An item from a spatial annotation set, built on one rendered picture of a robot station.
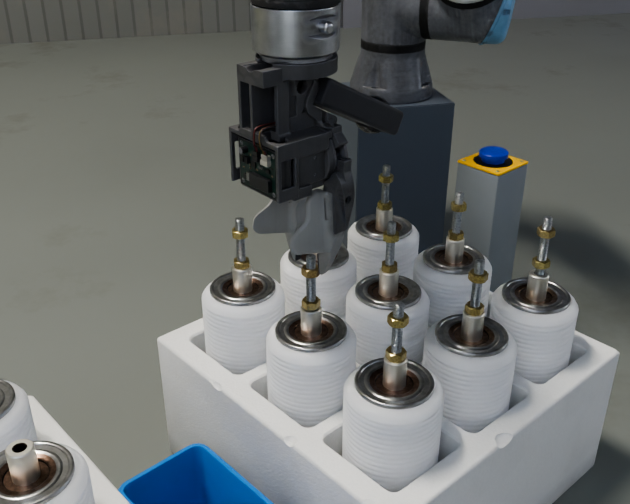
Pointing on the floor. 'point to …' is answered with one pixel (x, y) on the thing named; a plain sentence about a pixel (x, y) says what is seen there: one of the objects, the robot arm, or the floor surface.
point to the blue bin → (191, 481)
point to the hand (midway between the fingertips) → (315, 252)
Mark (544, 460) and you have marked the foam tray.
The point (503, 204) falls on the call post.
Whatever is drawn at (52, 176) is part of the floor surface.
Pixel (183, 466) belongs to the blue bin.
